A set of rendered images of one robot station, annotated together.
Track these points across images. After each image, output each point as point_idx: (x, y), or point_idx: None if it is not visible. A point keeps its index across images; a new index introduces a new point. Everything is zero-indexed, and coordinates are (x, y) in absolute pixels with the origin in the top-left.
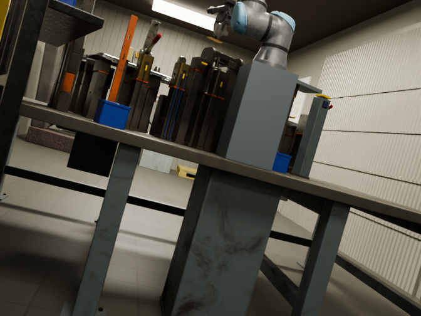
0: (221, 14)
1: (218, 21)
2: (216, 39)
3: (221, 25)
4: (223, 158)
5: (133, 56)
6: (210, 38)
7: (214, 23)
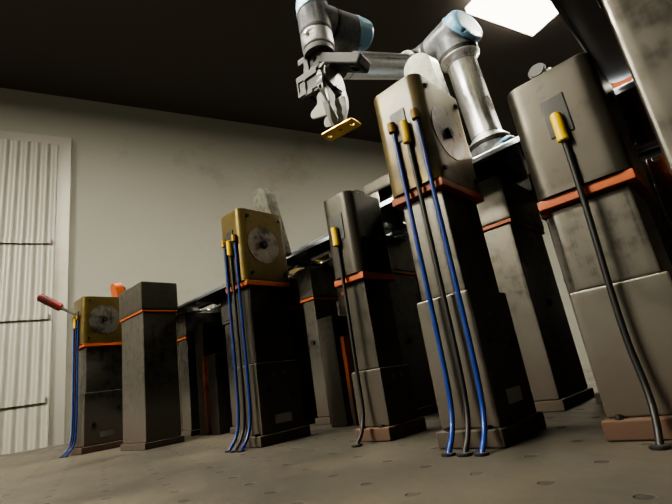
0: (335, 74)
1: (333, 86)
2: (347, 132)
3: (344, 103)
4: (583, 371)
5: (441, 81)
6: (349, 124)
7: (323, 83)
